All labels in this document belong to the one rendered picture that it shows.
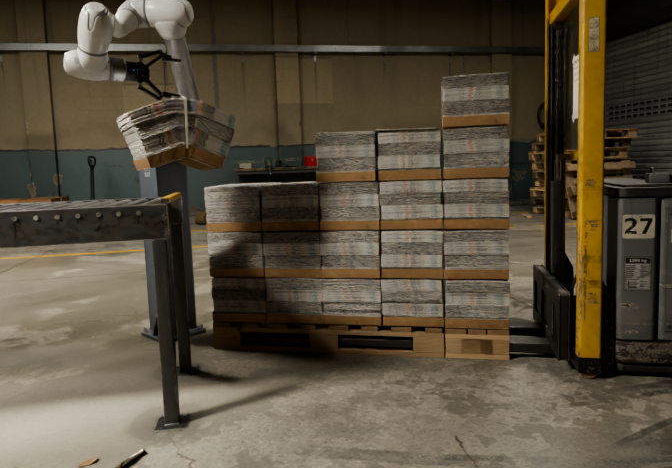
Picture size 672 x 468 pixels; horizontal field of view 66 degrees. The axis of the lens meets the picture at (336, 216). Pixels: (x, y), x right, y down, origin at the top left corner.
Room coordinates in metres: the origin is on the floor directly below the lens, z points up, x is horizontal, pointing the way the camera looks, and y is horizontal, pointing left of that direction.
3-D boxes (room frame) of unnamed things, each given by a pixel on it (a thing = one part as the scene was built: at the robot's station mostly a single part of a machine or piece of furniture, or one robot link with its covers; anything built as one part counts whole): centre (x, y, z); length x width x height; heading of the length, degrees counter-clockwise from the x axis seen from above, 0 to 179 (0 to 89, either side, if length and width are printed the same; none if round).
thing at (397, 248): (2.66, 0.04, 0.42); 1.17 x 0.39 x 0.83; 78
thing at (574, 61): (2.42, -1.11, 1.28); 0.57 x 0.01 x 0.65; 168
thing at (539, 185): (8.28, -3.91, 0.65); 1.33 x 0.94 x 1.30; 105
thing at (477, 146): (2.51, -0.67, 0.65); 0.39 x 0.30 x 1.29; 168
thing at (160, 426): (1.82, 0.62, 0.01); 0.14 x 0.13 x 0.01; 11
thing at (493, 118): (2.51, -0.67, 0.63); 0.38 x 0.29 x 0.97; 168
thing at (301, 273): (2.65, 0.04, 0.40); 1.16 x 0.38 x 0.51; 78
